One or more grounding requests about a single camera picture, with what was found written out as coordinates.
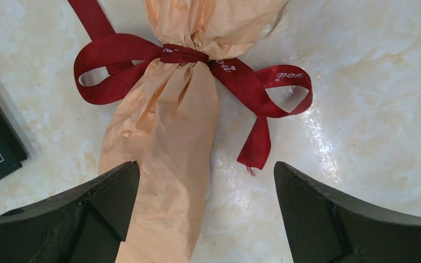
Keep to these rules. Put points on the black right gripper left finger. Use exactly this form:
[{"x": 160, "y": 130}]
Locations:
[{"x": 86, "y": 223}]

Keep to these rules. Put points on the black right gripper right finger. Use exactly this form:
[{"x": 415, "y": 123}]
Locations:
[{"x": 324, "y": 224}]

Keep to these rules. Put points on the orange paper bouquet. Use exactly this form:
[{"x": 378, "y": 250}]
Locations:
[{"x": 167, "y": 122}]

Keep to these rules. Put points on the dark red ribbon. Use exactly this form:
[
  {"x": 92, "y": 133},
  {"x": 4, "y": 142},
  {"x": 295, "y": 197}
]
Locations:
[{"x": 127, "y": 56}]

